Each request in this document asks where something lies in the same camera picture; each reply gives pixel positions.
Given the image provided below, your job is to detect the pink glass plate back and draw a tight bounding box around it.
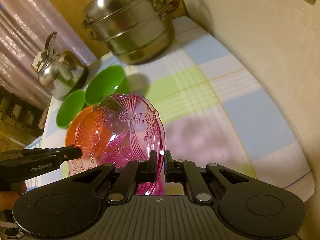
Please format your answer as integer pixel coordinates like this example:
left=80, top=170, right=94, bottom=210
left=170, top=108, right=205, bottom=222
left=65, top=94, right=165, bottom=196

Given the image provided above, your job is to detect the orange plastic bowl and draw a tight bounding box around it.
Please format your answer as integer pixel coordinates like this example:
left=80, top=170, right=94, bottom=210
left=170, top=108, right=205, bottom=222
left=68, top=105, right=115, bottom=166

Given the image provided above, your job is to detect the stainless steel kettle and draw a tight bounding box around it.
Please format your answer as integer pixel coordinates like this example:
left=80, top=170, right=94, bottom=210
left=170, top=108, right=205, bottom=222
left=31, top=32, right=88, bottom=100

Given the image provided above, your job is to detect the green plastic bowl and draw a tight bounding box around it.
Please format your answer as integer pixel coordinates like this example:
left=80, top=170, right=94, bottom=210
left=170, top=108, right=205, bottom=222
left=85, top=65, right=129, bottom=106
left=56, top=89, right=85, bottom=128

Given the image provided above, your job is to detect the purple curtain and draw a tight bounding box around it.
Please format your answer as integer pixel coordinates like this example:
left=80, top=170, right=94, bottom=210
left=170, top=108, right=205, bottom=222
left=1, top=0, right=97, bottom=109

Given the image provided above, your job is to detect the stainless steel steamer pot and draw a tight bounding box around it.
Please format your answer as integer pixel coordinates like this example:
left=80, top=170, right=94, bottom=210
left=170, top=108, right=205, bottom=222
left=81, top=0, right=181, bottom=64

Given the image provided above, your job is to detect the person's left hand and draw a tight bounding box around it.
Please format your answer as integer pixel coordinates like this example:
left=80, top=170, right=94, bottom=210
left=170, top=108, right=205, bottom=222
left=0, top=181, right=27, bottom=212

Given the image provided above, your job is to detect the wooden door panel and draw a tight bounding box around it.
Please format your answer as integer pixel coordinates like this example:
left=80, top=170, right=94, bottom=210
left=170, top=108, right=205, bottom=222
left=34, top=0, right=188, bottom=58

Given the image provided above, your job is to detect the blue white patterned cloth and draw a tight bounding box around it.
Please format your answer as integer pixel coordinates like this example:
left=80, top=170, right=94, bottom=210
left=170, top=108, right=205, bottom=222
left=25, top=135, right=43, bottom=155

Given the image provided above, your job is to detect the dark wooden rack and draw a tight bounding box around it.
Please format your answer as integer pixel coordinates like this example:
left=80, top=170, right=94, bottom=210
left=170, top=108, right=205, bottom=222
left=1, top=86, right=43, bottom=137

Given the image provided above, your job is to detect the checkered tablecloth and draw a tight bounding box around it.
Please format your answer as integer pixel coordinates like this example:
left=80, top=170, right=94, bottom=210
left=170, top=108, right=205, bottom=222
left=24, top=15, right=316, bottom=203

